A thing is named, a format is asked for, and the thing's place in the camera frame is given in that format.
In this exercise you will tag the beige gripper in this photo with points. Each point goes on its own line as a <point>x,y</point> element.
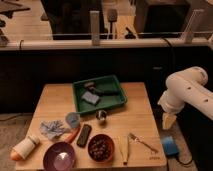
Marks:
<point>168,120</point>

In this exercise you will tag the dark grapes bunch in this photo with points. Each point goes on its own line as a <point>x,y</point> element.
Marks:
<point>100,149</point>

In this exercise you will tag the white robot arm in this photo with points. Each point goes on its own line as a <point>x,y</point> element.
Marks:
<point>186,86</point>

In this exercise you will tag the wooden spatula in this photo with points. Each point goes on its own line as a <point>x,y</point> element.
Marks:
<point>124,148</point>

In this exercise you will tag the small black white ball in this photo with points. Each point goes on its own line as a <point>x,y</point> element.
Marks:
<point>101,116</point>

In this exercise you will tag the green plastic tray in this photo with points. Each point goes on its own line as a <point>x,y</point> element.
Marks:
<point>109,82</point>

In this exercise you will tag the brown bowl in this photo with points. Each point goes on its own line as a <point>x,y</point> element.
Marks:
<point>111,146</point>

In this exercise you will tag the grey sponge block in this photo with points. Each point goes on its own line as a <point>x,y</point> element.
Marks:
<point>90,98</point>

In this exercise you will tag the black remote control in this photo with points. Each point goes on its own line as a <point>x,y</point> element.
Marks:
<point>84,134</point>

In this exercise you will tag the black brush in tray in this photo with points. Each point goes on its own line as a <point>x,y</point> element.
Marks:
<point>91,87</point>

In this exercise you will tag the light blue plastic cup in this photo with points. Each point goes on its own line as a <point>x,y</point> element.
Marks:
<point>72,120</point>

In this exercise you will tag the orange carrot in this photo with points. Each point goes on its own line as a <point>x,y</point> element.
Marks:
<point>72,136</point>

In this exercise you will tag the purple bowl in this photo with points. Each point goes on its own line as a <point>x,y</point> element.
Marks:
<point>59,157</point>

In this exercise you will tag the crumpled blue white cloth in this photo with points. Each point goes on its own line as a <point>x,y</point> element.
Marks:
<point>52,129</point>

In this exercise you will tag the white bottle orange cap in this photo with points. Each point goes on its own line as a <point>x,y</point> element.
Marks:
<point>22,150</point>

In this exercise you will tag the right grey rail post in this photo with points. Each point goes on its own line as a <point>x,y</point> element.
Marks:
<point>193,23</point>

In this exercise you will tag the grey rail post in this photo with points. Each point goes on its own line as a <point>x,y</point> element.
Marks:
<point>95,28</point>
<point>193,23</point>

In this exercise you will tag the left grey rail post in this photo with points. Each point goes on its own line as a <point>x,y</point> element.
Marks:
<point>95,28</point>

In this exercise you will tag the white horizontal rail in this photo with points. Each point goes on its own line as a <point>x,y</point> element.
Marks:
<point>102,44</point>

